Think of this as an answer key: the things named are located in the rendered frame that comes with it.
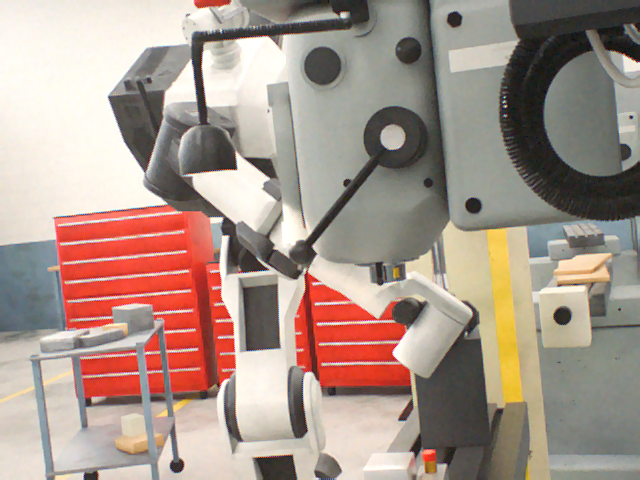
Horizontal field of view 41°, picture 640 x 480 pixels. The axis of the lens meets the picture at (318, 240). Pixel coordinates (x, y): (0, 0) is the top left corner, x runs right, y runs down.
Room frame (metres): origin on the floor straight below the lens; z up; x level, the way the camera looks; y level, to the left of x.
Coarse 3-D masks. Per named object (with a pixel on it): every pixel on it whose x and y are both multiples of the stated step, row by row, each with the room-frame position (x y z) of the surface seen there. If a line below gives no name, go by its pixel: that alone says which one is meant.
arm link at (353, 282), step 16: (272, 240) 1.31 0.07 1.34; (272, 256) 1.29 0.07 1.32; (288, 256) 1.29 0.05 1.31; (320, 256) 1.26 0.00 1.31; (288, 272) 1.29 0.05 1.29; (320, 272) 1.27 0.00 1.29; (336, 272) 1.25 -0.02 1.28; (352, 272) 1.25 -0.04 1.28; (368, 272) 1.26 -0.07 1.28; (336, 288) 1.27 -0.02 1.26; (352, 288) 1.26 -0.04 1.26; (368, 288) 1.25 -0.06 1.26
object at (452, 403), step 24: (456, 360) 1.46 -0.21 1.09; (480, 360) 1.45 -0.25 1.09; (432, 384) 1.46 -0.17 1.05; (456, 384) 1.46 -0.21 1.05; (480, 384) 1.45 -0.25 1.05; (432, 408) 1.46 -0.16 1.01; (456, 408) 1.46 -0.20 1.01; (480, 408) 1.45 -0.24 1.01; (432, 432) 1.46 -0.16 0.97; (456, 432) 1.46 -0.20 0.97; (480, 432) 1.45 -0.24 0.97
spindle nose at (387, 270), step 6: (396, 264) 1.08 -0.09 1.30; (402, 264) 1.09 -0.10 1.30; (372, 270) 1.09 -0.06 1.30; (384, 270) 1.08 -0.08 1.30; (390, 270) 1.08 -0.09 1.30; (402, 270) 1.09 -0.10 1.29; (372, 276) 1.09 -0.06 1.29; (384, 276) 1.08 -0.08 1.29; (390, 276) 1.08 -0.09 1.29; (402, 276) 1.09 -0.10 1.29; (372, 282) 1.09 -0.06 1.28; (384, 282) 1.08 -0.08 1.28; (390, 282) 1.08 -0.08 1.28
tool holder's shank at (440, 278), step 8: (440, 240) 1.51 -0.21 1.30; (432, 248) 1.51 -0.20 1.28; (440, 248) 1.51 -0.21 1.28; (432, 256) 1.51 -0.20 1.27; (440, 256) 1.51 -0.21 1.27; (432, 264) 1.51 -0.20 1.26; (440, 264) 1.51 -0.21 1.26; (432, 272) 1.52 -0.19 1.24; (440, 272) 1.51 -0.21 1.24; (432, 280) 1.52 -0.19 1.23; (440, 280) 1.50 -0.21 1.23; (448, 280) 1.52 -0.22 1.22; (448, 288) 1.51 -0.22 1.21
